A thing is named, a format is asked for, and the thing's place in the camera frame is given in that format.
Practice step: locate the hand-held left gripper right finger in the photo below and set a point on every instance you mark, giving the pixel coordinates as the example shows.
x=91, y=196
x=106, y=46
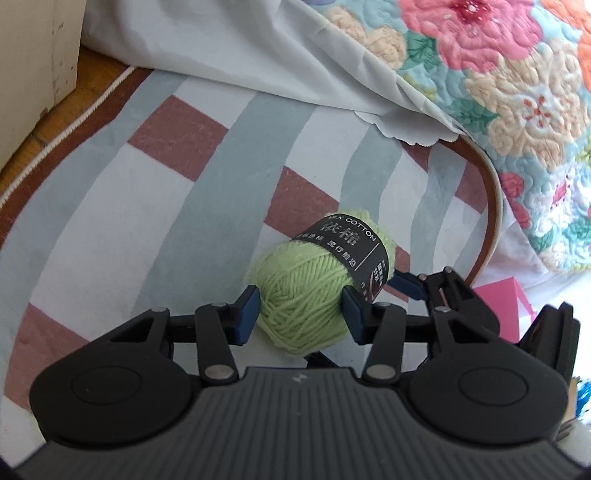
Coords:
x=351, y=316

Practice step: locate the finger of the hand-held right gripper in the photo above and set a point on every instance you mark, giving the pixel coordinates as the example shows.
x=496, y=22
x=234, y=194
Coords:
x=408, y=284
x=323, y=360

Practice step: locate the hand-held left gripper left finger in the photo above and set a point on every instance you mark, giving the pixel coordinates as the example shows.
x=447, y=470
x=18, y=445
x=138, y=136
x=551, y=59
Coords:
x=249, y=318

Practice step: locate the green yarn ball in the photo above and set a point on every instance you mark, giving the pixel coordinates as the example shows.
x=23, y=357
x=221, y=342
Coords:
x=295, y=295

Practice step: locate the pink cardboard box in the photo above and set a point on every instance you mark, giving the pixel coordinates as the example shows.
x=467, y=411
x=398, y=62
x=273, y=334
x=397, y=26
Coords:
x=503, y=300

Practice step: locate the striped rug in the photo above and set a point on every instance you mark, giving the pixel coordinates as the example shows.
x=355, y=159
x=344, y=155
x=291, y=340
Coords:
x=138, y=207

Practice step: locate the beige cabinet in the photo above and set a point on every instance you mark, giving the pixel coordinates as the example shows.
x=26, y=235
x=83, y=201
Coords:
x=32, y=60

